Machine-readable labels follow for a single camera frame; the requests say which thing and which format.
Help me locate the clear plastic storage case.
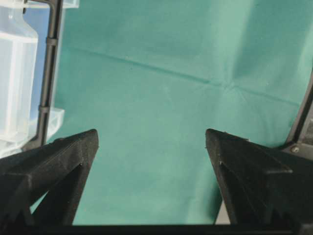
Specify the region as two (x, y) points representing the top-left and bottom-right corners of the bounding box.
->
(0, 0), (80, 157)

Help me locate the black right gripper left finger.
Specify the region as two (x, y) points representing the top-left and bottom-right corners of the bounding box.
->
(0, 129), (99, 228)

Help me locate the green table cloth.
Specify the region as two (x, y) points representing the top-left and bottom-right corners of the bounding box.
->
(54, 0), (313, 225)

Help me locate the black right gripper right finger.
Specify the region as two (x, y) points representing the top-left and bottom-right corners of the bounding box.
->
(205, 129), (313, 228)

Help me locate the black aluminium frame rail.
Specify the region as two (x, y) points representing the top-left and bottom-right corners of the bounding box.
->
(22, 0), (63, 151)

